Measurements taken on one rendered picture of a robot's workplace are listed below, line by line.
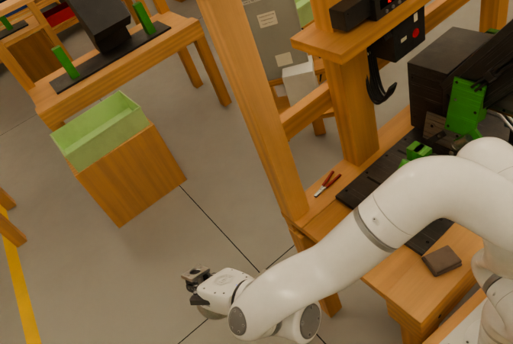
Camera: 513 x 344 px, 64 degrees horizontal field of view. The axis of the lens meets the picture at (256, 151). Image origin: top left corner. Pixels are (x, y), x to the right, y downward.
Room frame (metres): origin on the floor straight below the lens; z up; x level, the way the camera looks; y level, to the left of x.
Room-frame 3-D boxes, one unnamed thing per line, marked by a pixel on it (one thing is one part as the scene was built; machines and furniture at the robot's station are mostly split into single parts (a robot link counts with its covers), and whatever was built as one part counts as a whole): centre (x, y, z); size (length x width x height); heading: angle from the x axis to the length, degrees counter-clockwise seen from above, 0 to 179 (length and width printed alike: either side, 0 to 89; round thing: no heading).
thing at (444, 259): (0.68, -0.43, 0.91); 0.10 x 0.08 x 0.03; 91
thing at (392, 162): (1.14, -0.82, 0.89); 1.10 x 0.42 x 0.02; 113
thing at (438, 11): (1.48, -0.68, 1.23); 1.30 x 0.05 x 0.09; 113
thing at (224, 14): (1.42, -0.70, 1.36); 1.49 x 0.09 x 0.97; 113
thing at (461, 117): (1.05, -0.78, 1.17); 0.13 x 0.12 x 0.20; 113
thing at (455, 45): (1.31, -0.87, 1.07); 0.30 x 0.18 x 0.34; 113
